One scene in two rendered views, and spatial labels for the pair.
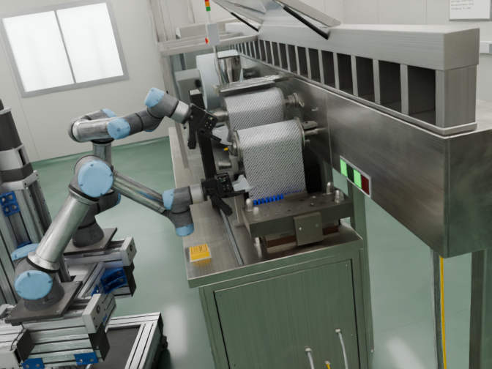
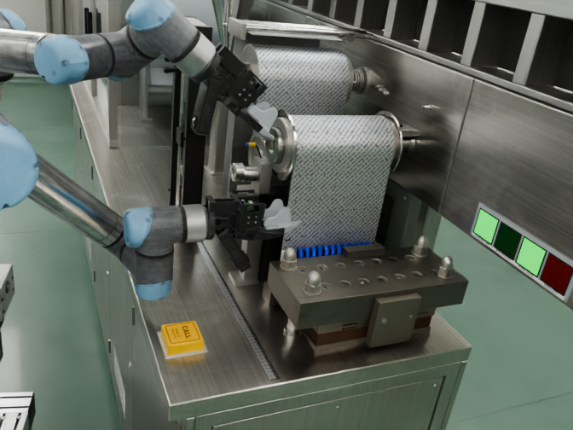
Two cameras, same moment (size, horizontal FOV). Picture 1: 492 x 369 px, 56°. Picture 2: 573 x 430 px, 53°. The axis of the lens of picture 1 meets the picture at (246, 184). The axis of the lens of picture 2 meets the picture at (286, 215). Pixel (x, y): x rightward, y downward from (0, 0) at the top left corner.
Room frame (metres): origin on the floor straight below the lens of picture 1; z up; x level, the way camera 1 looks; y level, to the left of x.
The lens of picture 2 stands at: (0.67, 0.35, 1.63)
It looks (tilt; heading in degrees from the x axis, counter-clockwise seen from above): 25 degrees down; 341
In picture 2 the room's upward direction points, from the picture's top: 8 degrees clockwise
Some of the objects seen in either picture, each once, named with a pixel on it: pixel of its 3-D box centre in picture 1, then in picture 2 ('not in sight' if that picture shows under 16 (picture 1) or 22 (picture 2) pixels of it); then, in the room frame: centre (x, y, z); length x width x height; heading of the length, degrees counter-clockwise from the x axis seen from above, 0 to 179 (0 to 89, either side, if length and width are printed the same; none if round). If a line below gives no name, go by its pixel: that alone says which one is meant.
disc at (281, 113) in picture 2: (238, 146); (281, 145); (1.78, 0.01, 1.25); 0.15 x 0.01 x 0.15; 7
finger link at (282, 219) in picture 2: (244, 184); (283, 218); (1.70, 0.01, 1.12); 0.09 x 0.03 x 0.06; 96
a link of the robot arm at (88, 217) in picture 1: (80, 208); not in sight; (2.09, 0.80, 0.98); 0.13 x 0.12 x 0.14; 136
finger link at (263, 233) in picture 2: (233, 192); (263, 230); (1.69, 0.05, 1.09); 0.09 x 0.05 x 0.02; 96
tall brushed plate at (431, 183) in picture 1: (297, 93); (332, 65); (2.48, -0.35, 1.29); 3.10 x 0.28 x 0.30; 7
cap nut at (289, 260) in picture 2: (249, 203); (289, 257); (1.65, 0.00, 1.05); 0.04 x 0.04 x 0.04
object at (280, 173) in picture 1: (275, 176); (335, 212); (1.74, -0.12, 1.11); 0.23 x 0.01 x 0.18; 97
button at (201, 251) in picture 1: (199, 252); (182, 337); (1.59, 0.22, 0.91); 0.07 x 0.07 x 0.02; 7
